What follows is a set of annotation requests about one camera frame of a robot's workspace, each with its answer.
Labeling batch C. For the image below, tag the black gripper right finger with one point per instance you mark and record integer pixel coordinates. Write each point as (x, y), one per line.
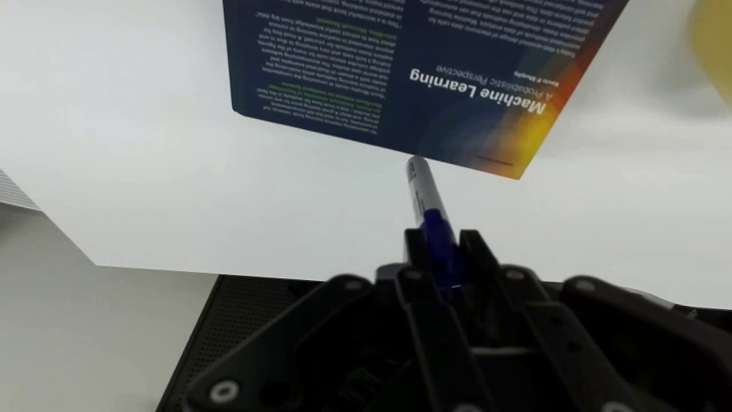
(596, 350)

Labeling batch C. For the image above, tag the dark blue hardcover book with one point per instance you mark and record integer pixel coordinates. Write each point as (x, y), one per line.
(426, 69)

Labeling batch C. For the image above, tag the blue capped white marker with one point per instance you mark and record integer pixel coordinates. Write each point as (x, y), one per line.
(420, 183)

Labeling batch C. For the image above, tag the yellow enamel mug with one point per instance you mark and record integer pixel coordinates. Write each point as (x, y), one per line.
(717, 47)

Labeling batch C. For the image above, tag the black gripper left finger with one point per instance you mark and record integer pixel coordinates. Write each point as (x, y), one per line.
(358, 350)

